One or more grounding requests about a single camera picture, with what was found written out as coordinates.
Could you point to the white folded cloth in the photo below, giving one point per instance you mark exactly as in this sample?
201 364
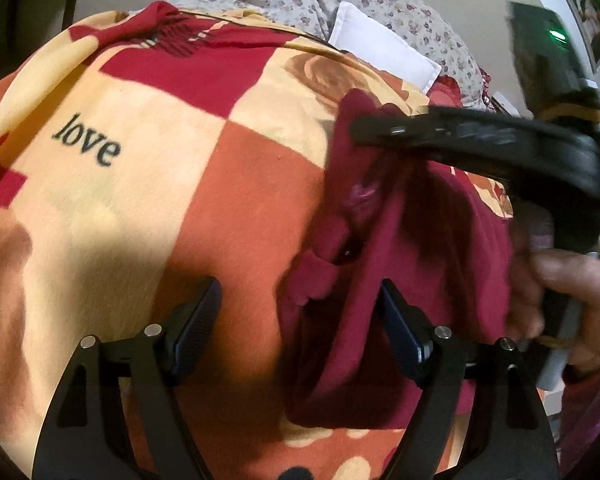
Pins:
380 45

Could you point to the person's right forearm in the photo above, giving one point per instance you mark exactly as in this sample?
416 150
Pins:
590 410

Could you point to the person's right hand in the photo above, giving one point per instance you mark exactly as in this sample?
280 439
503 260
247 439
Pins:
592 280

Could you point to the framed wall picture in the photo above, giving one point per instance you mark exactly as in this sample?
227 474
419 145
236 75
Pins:
587 15

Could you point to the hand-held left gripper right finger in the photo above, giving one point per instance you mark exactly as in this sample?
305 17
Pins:
405 330

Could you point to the orange red printed blanket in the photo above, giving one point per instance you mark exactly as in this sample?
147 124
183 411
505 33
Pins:
190 200

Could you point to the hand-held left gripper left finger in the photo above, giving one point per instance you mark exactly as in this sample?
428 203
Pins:
192 332

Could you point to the maroon small garment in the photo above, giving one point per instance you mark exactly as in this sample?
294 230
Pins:
430 270

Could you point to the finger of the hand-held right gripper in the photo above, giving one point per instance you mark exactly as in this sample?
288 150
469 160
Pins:
430 137

